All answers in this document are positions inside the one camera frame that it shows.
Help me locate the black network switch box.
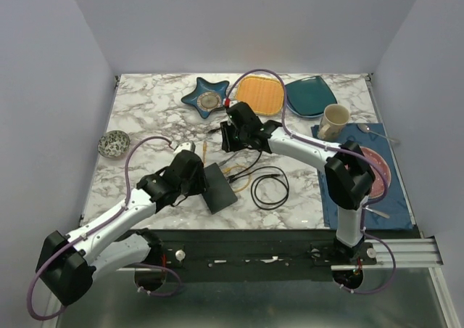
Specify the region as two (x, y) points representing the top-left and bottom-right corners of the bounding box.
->
(202, 163), (238, 214)

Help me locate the yellow ethernet cable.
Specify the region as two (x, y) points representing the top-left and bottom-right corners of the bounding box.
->
(202, 142), (253, 194)

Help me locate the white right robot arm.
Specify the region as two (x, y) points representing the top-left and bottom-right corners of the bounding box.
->
(220, 102), (376, 264)

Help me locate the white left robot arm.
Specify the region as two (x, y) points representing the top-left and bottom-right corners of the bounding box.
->
(35, 149), (208, 306)

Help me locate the orange woven square tray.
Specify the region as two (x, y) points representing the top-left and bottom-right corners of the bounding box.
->
(235, 75), (284, 116)

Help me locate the blue star-shaped dish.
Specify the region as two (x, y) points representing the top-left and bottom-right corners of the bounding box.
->
(181, 77), (230, 119)

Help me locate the teal square plate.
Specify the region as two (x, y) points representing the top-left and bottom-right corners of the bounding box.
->
(286, 75), (338, 118)

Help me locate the small floral patterned bowl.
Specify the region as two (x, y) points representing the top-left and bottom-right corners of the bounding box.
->
(97, 130), (131, 159)

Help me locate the beige ceramic mug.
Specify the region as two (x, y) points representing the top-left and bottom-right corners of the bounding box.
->
(317, 104), (350, 142)

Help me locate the metal spoon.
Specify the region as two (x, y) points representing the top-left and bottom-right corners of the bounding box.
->
(357, 123), (400, 144)

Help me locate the pink dotted plate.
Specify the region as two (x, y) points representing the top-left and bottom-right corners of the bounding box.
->
(360, 147), (392, 199)

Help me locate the metal fork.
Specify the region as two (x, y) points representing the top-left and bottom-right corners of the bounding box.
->
(363, 207), (390, 219)

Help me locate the blue cloth placemat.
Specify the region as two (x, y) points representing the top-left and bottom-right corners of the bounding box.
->
(318, 123), (413, 230)

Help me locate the black mounting base plate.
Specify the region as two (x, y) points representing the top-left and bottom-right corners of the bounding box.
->
(74, 228), (423, 284)

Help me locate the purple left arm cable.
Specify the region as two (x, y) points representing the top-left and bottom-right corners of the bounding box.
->
(25, 136), (182, 321)

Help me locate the aluminium rail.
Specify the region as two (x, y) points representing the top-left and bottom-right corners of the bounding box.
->
(331, 237), (444, 271)

